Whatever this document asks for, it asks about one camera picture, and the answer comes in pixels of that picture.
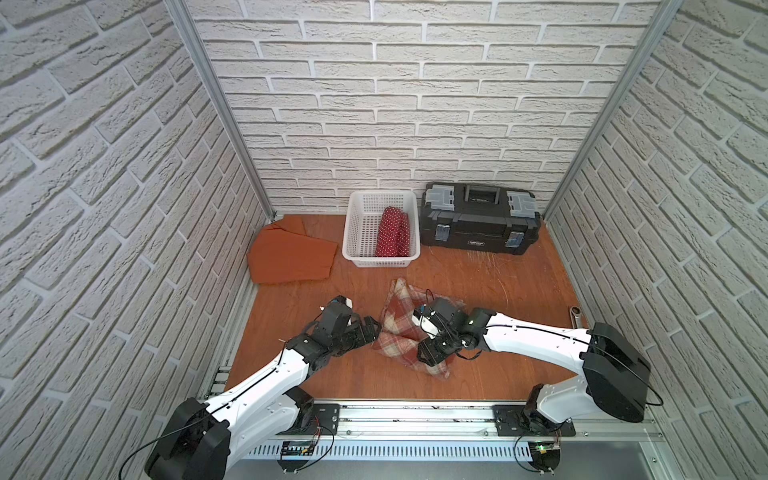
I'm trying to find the orange skirt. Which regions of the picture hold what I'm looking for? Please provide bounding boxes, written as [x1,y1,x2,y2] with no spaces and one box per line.
[247,217,338,284]

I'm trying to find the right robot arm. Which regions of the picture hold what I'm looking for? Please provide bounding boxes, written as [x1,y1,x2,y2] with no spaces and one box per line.
[412,298,654,435]

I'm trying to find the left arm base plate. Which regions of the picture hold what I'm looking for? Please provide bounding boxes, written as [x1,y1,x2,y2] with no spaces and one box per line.
[282,402,341,435]

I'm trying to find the white plastic basket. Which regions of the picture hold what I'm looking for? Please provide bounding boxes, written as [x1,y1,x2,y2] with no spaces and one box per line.
[342,190,421,268]

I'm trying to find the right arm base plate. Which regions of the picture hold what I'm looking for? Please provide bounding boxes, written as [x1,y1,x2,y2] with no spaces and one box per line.
[491,404,576,437]

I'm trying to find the right controller board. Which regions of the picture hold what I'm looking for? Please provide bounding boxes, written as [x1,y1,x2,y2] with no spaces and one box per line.
[528,443,561,474]

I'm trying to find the red polka dot skirt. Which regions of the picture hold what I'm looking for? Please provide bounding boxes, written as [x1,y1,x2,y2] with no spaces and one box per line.
[375,206,410,258]

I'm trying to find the red plaid skirt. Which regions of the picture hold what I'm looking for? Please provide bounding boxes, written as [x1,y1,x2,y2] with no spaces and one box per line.
[373,278,465,381]

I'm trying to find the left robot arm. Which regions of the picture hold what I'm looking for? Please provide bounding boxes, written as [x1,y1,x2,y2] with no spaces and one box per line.
[136,296,381,479]

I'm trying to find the controller board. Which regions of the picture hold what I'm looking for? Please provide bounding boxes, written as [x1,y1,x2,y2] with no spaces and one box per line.
[528,443,561,474]
[277,440,316,473]

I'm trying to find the left controller board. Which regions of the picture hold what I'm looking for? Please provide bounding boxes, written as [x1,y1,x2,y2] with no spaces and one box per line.
[277,440,316,473]

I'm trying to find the aluminium mounting rail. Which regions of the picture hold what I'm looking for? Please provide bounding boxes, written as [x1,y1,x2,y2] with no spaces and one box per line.
[170,398,661,445]

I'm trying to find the black plastic toolbox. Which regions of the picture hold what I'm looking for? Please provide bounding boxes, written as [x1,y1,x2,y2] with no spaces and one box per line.
[419,182,542,255]

